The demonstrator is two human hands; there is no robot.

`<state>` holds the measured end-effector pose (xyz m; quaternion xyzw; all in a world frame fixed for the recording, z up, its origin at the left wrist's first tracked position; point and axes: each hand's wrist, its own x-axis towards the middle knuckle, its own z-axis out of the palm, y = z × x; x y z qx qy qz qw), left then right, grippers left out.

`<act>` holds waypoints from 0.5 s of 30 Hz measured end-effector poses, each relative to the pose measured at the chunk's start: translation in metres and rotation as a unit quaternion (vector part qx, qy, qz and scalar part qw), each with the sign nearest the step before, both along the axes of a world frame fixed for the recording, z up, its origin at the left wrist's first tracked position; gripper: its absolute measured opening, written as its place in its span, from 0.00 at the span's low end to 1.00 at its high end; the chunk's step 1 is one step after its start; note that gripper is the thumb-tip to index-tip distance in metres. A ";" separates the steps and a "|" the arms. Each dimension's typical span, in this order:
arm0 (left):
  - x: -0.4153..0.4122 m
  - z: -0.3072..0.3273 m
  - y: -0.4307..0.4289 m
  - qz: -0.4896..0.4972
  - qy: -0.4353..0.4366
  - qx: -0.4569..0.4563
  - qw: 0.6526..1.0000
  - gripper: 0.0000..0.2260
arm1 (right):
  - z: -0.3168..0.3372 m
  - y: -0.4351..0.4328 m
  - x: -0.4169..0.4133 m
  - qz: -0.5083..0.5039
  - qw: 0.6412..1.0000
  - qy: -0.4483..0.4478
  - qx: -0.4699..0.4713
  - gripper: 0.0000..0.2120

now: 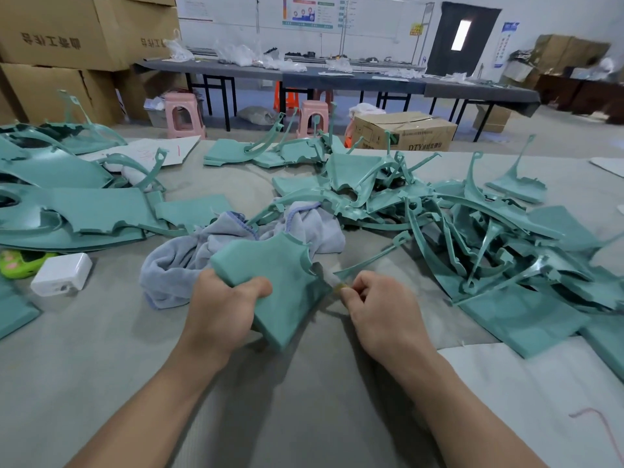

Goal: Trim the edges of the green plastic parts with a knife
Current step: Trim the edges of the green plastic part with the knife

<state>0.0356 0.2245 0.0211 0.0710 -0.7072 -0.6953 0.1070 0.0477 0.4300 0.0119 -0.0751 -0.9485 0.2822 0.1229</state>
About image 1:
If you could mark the white power adapter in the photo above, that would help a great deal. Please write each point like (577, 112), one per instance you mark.
(60, 274)

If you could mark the heap of clear plastic bags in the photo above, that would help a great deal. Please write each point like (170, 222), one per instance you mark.
(234, 55)

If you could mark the person's right forearm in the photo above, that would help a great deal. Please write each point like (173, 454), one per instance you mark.
(473, 419)

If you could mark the pink plastic stool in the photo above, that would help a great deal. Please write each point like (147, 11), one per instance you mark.
(313, 117)
(183, 115)

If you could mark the dark door with window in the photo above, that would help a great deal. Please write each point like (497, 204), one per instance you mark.
(461, 39)

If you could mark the person's left forearm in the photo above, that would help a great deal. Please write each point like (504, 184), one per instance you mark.
(136, 414)

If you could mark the colourful wall poster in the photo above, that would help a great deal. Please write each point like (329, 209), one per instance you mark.
(312, 12)

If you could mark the green and yellow gadget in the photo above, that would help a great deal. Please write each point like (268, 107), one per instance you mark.
(21, 263)

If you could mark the person's left hand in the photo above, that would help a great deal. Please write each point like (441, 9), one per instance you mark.
(222, 317)

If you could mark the brown cardboard box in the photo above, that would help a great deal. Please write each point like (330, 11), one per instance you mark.
(402, 131)

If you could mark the white paper sheet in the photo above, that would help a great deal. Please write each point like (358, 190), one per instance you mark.
(146, 151)

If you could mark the orange object under table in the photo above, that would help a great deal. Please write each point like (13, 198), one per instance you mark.
(285, 97)

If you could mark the long grey work table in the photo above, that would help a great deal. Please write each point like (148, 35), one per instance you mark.
(341, 78)

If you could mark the person's right hand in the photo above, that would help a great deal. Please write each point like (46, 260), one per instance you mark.
(388, 321)

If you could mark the stack of brown cardboard boxes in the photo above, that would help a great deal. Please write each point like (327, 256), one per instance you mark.
(68, 48)

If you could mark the grey-blue wiping cloth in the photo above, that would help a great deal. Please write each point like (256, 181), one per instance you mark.
(175, 268)

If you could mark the single green plastic part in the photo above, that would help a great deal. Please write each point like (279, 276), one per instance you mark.
(283, 278)

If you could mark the pile of green plastic parts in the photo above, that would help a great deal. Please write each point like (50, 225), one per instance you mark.
(78, 204)

